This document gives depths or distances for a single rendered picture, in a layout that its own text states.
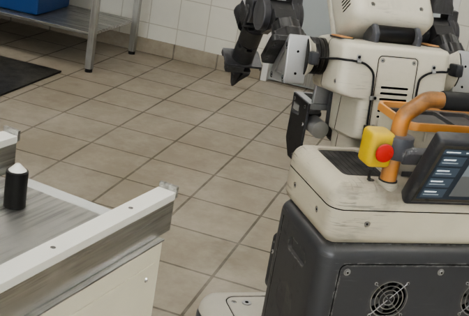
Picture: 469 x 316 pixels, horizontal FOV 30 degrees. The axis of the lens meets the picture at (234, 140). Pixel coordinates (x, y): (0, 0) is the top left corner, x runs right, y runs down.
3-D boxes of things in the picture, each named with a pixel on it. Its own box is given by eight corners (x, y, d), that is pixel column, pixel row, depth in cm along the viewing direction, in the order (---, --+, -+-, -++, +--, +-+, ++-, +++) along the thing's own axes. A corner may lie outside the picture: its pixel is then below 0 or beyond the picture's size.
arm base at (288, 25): (273, 39, 196) (322, 43, 200) (267, 11, 200) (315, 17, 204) (260, 62, 203) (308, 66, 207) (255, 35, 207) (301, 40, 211)
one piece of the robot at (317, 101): (399, 175, 222) (419, 94, 215) (299, 171, 213) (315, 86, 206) (372, 153, 236) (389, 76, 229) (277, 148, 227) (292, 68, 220)
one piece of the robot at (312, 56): (325, 39, 195) (313, 38, 194) (318, 87, 197) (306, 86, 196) (303, 33, 206) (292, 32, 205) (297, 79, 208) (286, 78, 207)
